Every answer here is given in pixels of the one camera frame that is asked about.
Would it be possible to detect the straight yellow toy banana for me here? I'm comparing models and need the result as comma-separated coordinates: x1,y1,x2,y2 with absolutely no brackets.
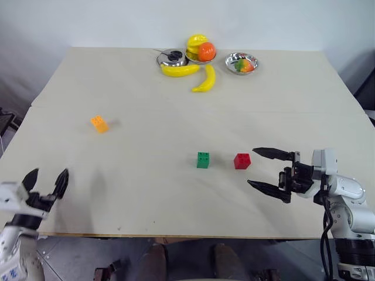
160,64,201,78

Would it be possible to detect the black equipment beside table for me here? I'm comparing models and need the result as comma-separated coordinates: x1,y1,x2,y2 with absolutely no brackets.
0,107,23,139

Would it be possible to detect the orange toy fruit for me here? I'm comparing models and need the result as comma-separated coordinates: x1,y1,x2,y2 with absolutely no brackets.
198,42,217,62

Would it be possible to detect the steel lid with black knob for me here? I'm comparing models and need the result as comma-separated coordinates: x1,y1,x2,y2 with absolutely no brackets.
156,49,190,69

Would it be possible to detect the steel bowl holding yellow pepper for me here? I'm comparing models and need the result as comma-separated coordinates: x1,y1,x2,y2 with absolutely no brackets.
185,46,219,66

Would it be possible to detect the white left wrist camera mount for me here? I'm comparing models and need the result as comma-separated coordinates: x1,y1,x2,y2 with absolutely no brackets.
0,181,49,220

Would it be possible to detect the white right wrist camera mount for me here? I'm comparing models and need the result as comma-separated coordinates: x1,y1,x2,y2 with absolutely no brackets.
311,148,338,180

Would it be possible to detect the red studded cube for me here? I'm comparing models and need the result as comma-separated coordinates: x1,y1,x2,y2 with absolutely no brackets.
233,153,252,170

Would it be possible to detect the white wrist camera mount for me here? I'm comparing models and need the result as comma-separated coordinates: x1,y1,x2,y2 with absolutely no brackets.
311,148,338,180
0,181,49,220

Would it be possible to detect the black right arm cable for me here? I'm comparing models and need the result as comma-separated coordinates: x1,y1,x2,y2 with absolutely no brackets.
320,175,336,281

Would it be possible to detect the green studded cube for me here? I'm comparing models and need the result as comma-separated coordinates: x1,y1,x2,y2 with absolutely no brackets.
196,151,211,169

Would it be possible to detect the yellow toy pepper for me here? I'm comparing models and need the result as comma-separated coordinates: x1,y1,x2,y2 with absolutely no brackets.
186,34,209,59

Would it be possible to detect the steel bowl holding strawberry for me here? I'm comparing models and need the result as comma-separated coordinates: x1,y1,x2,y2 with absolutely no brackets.
224,52,260,76

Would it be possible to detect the black clamp under table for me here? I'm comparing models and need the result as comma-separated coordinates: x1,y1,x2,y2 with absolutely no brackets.
93,258,131,281

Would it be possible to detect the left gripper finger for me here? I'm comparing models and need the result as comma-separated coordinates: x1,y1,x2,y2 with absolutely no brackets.
22,168,40,194
52,168,70,200

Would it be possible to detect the orange studded cube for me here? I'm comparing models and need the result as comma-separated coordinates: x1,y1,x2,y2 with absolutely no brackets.
90,115,110,135

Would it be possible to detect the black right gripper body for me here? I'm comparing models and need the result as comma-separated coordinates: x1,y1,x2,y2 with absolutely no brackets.
278,150,316,194

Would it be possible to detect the curved yellow toy banana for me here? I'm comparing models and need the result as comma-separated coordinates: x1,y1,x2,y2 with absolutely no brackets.
192,64,217,94

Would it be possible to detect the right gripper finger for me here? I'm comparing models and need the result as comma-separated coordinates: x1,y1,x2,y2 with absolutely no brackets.
252,147,295,162
247,179,291,204

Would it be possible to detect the dark brown rounded shape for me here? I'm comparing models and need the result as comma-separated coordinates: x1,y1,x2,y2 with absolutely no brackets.
213,243,245,281
138,243,169,281

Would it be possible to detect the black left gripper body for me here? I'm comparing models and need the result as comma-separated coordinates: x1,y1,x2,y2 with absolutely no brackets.
25,191,57,219

